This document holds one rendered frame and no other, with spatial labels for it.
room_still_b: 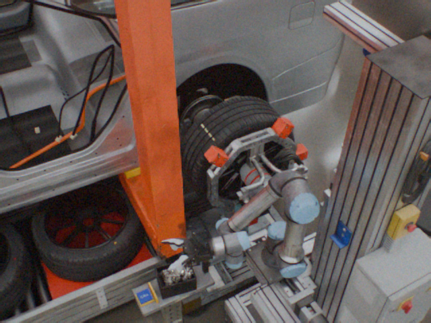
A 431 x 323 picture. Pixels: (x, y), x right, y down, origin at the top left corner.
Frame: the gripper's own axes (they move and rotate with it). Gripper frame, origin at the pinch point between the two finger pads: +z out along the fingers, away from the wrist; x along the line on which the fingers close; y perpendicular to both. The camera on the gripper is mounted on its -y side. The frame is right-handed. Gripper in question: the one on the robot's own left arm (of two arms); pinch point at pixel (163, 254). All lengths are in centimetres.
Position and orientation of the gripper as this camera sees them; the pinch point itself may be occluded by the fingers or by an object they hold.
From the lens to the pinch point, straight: 210.1
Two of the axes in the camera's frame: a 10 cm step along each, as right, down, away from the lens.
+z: -9.7, 1.9, -1.8
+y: 0.4, 7.8, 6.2
